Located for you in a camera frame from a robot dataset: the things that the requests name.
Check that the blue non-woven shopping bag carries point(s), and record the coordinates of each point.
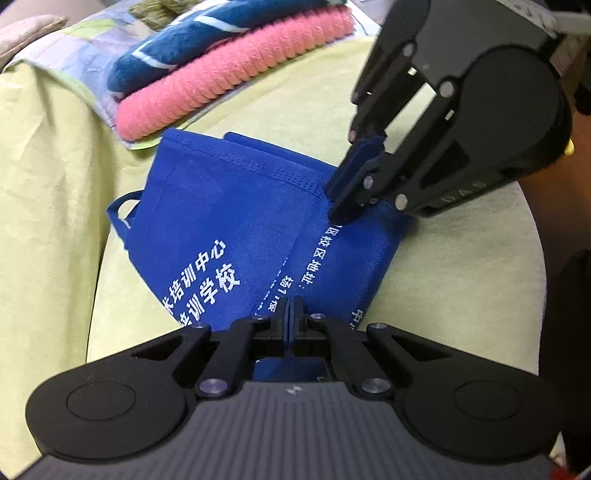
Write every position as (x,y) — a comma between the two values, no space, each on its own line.
(221,207)

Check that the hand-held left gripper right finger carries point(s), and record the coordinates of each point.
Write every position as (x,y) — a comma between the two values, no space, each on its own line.
(308,325)

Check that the blue plush white-striped towel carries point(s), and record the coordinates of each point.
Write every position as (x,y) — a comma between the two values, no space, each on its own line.
(184,50)

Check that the pastel patchwork cloth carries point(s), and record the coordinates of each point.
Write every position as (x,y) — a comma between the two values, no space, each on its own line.
(87,46)

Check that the olive green patterned cloth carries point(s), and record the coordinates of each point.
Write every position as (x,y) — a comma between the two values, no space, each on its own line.
(161,7)

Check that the beige textured cushion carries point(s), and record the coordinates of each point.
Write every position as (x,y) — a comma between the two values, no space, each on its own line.
(27,41)

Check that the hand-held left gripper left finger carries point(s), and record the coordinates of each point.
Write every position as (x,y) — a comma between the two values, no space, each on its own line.
(277,325)

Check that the yellow object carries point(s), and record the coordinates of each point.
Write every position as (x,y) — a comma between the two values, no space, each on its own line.
(570,147)

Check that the pink ribbed folded towel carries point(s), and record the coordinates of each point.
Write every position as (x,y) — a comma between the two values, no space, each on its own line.
(217,78)

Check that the yellow-green bed sheet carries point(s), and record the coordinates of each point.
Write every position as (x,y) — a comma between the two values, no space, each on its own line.
(46,184)

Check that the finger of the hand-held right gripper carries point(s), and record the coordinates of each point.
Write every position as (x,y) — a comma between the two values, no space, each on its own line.
(360,161)
(388,60)

